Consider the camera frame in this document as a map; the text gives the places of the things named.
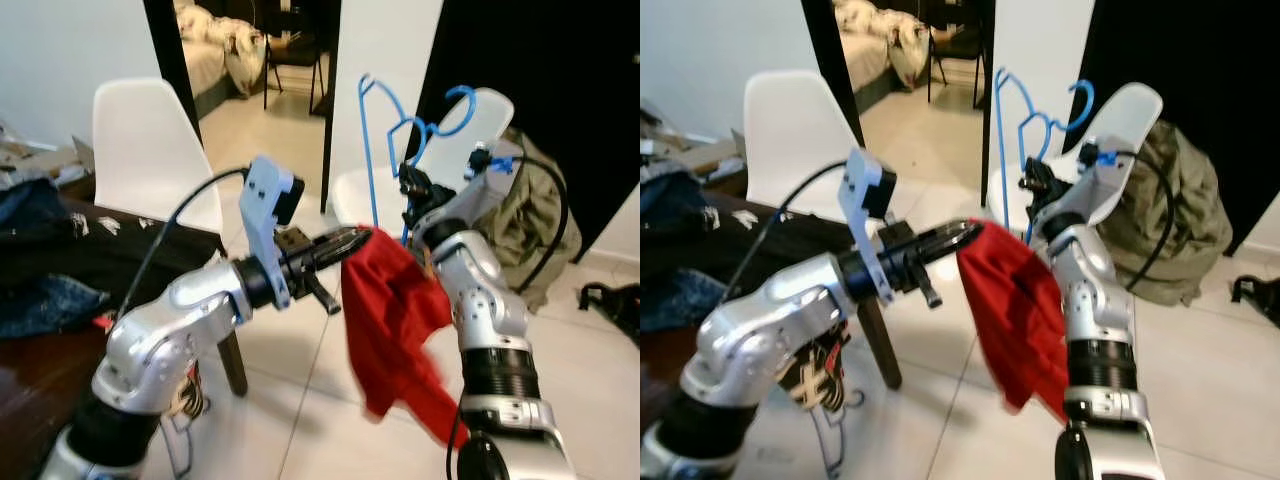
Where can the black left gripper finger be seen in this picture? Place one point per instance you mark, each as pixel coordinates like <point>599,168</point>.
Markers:
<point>955,233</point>
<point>338,259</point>
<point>945,254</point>
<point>348,238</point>

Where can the red cloth garment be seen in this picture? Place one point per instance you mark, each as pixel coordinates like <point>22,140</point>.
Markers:
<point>390,320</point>
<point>1010,310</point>

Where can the blue plastic hanger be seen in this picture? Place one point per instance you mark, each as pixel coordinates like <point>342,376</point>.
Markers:
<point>473,112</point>
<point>1090,105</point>

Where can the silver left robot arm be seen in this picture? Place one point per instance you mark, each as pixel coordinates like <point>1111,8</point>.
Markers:
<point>160,330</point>
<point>760,320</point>

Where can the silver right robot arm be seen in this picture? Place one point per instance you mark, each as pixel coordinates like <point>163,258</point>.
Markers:
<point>1095,310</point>
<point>495,320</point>

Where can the blue tape strip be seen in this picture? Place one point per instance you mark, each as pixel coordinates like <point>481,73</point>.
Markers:
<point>503,162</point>
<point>1108,157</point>

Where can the dark wooden table leg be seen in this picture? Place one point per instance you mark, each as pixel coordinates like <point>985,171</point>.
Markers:
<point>233,365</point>
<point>882,345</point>

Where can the white plastic chair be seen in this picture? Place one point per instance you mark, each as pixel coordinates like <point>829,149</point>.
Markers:
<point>495,110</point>
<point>1140,110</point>
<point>150,140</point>
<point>800,130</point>

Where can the black printed t-shirt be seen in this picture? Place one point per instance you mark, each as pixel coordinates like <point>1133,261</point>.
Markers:
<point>720,245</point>
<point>90,250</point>

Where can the tall black panel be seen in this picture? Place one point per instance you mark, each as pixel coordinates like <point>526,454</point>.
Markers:
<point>1200,70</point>
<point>570,80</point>

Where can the tan rumpled bedding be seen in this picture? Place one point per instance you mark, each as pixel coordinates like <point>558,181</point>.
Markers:
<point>215,55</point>
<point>880,45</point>

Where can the open cardboard box white contents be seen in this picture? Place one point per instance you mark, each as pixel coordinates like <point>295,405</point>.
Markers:
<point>715,155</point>
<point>80,155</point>

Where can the blue denim jeans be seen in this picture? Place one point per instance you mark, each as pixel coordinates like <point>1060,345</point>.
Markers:
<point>40,305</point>
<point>675,300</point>

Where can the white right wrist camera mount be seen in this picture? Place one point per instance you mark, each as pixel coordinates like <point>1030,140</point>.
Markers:
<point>485,185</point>
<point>1100,185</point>

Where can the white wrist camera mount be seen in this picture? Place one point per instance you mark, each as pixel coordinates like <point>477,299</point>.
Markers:
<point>1100,185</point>
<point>860,200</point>
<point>262,200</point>
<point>485,185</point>

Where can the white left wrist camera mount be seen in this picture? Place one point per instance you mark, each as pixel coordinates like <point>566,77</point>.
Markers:
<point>262,200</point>
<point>860,200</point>

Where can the dark metal frame chair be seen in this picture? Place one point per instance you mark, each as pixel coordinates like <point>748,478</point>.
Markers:
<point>955,40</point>
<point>290,45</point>

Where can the black door frame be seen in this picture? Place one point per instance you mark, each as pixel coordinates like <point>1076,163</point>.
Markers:
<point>820,40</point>
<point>165,50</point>

